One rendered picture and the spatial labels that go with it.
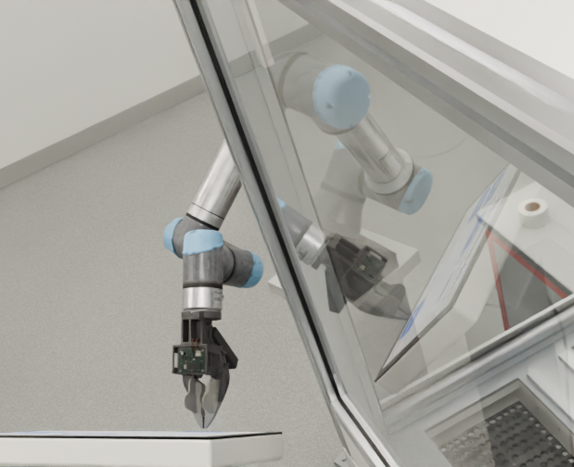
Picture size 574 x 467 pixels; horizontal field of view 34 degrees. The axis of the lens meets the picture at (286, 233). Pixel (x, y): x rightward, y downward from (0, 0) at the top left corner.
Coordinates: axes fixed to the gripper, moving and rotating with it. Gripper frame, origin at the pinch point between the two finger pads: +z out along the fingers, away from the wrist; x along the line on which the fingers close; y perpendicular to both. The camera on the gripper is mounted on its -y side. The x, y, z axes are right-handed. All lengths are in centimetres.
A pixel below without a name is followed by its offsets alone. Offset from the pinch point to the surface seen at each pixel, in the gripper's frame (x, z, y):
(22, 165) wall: -216, -126, -229
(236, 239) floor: -79, -71, -192
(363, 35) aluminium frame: 61, -26, 104
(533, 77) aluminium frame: 72, -19, 112
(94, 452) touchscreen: -7.2, 4.5, 26.3
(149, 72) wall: -154, -175, -248
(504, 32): 70, -25, 104
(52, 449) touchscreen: -15.1, 4.1, 26.3
